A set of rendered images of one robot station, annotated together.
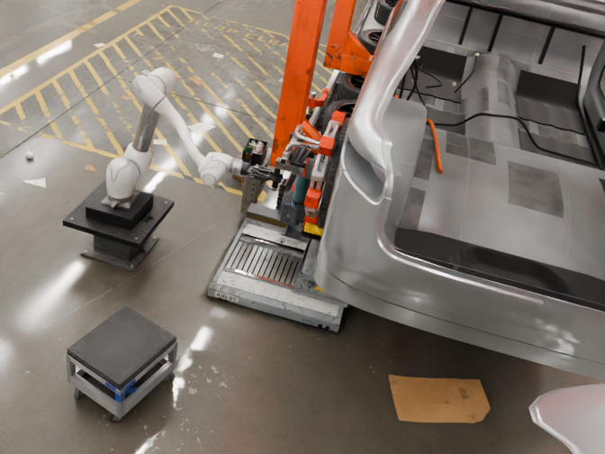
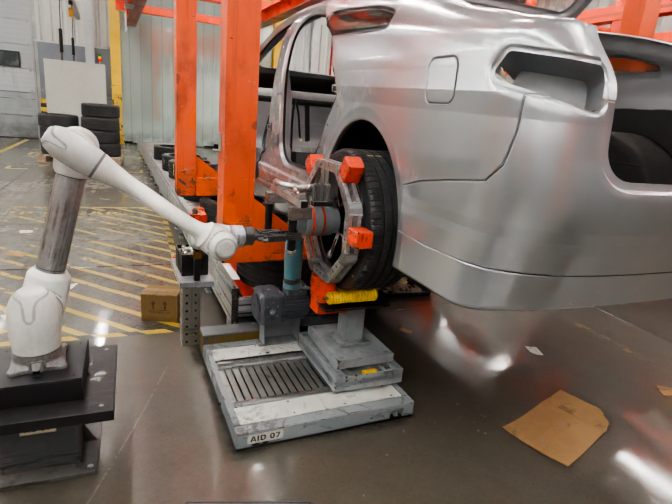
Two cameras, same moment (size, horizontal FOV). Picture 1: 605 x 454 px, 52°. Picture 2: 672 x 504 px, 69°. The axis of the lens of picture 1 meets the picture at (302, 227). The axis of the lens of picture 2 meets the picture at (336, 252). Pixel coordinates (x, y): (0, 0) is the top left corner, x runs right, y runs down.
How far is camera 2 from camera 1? 2.09 m
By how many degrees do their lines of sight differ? 34
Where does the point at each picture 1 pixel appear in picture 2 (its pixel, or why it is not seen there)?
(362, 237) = (581, 177)
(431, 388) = (543, 419)
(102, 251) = (20, 469)
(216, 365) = not seen: outside the picture
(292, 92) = (238, 156)
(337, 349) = (431, 431)
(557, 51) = not seen: hidden behind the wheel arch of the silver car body
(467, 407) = (584, 419)
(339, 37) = (189, 160)
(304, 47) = (246, 94)
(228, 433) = not seen: outside the picture
